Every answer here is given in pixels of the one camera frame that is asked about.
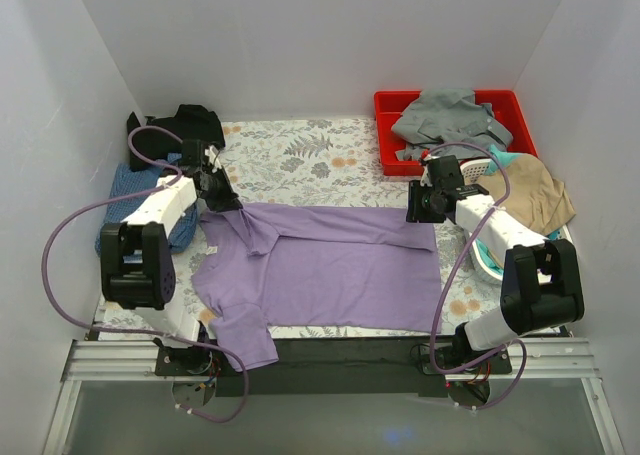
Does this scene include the purple polo shirt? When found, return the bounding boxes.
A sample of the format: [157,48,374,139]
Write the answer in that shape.
[192,203,441,371]

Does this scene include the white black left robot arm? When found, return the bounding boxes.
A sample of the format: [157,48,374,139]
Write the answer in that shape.
[100,139,242,375]

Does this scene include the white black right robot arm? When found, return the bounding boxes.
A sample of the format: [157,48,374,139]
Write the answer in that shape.
[406,156,585,374]

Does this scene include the grey shirt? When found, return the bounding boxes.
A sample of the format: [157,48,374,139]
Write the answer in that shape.
[391,89,513,161]

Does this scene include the teal shirt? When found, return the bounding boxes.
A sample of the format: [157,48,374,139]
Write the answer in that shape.
[484,145,521,175]

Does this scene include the black folded shirt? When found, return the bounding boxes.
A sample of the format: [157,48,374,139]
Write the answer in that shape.
[133,104,226,160]

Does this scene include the red plastic bin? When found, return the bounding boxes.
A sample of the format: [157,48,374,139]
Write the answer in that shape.
[374,90,538,176]

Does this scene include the white perforated laundry basket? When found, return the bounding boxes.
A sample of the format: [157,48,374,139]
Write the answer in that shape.
[460,158,572,286]

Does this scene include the blue checked folded shirt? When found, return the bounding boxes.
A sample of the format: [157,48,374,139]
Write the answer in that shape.
[103,163,198,254]

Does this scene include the beige shirt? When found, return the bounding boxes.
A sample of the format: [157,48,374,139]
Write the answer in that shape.
[474,154,577,236]

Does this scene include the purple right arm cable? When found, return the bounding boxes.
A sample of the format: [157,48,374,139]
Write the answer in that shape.
[419,142,527,412]

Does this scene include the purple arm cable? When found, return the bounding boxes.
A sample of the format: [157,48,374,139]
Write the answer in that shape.
[419,142,527,412]
[42,126,251,424]

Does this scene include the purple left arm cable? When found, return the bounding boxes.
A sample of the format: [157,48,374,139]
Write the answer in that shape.
[42,126,251,424]

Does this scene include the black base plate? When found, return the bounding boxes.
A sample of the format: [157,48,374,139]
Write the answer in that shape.
[154,337,512,399]

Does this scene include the aluminium front rail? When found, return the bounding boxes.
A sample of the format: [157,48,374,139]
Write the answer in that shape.
[45,337,624,454]

